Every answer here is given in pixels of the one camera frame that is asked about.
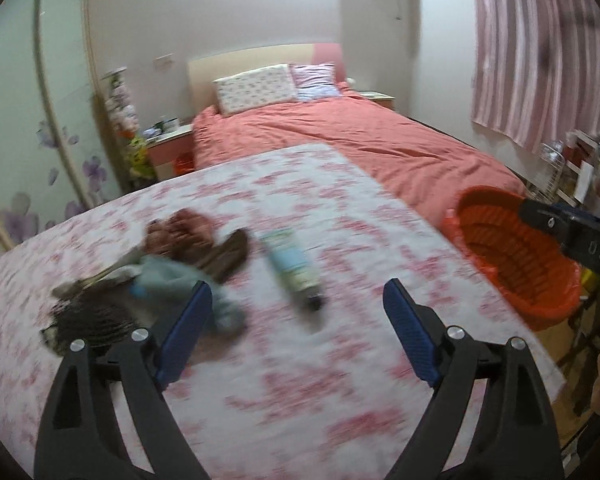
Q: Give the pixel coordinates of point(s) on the white floral pillow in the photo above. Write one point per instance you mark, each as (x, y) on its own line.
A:
(252, 89)

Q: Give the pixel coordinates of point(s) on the far side nightstand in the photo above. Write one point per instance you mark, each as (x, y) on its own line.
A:
(379, 98)

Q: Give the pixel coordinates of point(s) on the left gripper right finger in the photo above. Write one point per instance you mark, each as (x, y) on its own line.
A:
(516, 435)

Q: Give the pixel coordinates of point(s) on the pink white nightstand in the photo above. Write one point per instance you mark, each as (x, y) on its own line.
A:
(172, 154)

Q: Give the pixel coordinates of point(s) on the brown red scrunchie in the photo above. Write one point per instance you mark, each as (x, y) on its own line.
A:
(185, 236)

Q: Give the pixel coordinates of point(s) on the coral red duvet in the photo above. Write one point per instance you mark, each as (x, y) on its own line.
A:
(423, 167)

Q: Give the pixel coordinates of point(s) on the grey green sock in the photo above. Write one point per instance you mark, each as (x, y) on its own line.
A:
(164, 283)

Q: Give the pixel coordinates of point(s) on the floral sliding wardrobe door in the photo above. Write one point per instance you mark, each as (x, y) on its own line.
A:
(56, 160)

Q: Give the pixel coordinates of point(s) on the white yellow snack wrapper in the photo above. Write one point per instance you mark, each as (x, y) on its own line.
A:
(126, 269)

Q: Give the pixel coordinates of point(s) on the pink striped curtain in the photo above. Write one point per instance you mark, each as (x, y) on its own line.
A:
(537, 74)

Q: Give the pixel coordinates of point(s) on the cluttered side shelf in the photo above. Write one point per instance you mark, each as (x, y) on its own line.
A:
(569, 172)

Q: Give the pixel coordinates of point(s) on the blue floral cream tube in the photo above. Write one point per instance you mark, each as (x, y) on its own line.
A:
(293, 268)

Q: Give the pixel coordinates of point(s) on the black white crochet pouch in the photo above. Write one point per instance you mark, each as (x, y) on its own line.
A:
(99, 317)

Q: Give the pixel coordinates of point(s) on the pink floral bed sheet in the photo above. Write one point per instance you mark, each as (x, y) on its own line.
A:
(297, 396)

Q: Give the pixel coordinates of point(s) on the pink striped pillow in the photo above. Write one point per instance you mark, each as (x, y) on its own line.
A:
(315, 81)

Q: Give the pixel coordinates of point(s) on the orange plastic trash basket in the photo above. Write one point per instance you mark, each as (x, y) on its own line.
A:
(524, 264)

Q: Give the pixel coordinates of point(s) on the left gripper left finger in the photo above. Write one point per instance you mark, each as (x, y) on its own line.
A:
(79, 435)

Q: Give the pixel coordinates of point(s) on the beige pink headboard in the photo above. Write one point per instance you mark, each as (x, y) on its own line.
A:
(203, 71)

